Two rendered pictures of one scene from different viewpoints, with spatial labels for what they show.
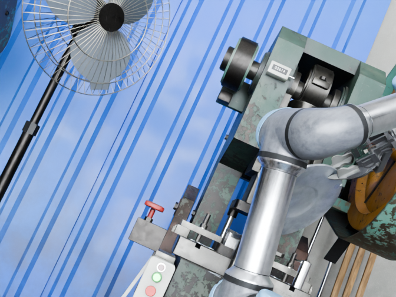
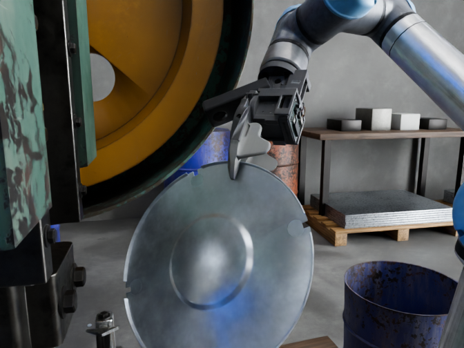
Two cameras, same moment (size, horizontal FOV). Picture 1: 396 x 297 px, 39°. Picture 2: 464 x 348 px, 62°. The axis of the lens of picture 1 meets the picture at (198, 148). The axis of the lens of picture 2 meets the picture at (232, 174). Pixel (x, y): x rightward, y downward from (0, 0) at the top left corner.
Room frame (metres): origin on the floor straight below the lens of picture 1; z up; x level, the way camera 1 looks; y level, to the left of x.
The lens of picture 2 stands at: (1.72, 0.16, 1.15)
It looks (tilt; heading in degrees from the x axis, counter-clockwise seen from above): 11 degrees down; 258
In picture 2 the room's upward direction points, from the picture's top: straight up
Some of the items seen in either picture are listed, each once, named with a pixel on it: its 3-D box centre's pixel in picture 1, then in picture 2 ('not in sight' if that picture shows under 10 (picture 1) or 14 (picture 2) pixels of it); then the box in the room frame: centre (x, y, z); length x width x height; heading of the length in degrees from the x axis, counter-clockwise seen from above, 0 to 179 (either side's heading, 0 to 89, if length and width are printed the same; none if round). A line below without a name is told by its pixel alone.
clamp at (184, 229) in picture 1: (200, 227); not in sight; (1.93, -0.12, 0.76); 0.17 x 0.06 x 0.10; 89
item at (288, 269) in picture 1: (291, 268); not in sight; (1.92, -0.46, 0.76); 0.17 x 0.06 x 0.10; 89
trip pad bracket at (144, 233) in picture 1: (141, 250); not in sight; (1.70, 0.03, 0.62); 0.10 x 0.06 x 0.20; 89
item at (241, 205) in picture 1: (258, 218); not in sight; (1.93, -0.29, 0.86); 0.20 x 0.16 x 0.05; 89
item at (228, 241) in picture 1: (246, 247); not in sight; (1.92, -0.29, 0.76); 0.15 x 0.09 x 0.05; 89
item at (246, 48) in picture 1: (244, 73); not in sight; (1.95, -0.04, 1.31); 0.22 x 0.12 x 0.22; 179
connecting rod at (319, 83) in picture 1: (304, 111); not in sight; (1.93, -0.29, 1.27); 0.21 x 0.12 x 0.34; 179
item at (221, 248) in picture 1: (241, 257); not in sight; (1.93, -0.29, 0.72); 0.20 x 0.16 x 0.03; 89
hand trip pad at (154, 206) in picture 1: (150, 215); not in sight; (1.70, 0.05, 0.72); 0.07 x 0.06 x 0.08; 179
